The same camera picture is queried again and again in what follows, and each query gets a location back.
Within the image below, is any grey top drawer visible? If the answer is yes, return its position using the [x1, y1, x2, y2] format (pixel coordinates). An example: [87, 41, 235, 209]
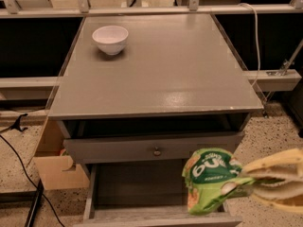
[63, 131, 244, 164]

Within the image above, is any white ceramic bowl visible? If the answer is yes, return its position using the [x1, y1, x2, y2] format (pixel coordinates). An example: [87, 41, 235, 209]
[92, 26, 129, 55]

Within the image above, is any cardboard box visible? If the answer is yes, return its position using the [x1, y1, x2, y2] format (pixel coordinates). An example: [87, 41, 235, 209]
[33, 119, 89, 190]

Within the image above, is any round metal drawer knob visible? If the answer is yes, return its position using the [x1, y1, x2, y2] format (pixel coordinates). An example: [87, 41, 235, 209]
[153, 148, 162, 157]

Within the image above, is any green rice chip bag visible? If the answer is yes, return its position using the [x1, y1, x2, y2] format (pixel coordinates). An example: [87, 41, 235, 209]
[182, 148, 255, 216]

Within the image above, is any metal railing frame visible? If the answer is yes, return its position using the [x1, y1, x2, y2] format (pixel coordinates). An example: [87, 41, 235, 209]
[0, 0, 303, 93]

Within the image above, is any black floor cable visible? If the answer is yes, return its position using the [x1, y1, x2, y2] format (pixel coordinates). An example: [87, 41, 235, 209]
[0, 133, 66, 227]

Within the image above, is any grey open middle drawer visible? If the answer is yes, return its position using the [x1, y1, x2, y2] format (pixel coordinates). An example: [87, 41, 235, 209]
[73, 160, 241, 227]

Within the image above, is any white hanging cable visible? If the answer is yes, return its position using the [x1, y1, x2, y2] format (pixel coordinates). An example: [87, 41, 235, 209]
[238, 2, 262, 88]

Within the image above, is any black clamp on floor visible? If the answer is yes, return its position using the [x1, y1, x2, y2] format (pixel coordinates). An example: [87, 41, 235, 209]
[0, 113, 27, 134]

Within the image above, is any grey wooden drawer cabinet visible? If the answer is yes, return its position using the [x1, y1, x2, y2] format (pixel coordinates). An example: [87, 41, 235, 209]
[47, 13, 265, 182]

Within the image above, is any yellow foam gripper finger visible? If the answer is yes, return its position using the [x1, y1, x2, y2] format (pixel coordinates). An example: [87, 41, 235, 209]
[241, 148, 303, 183]
[251, 182, 303, 214]

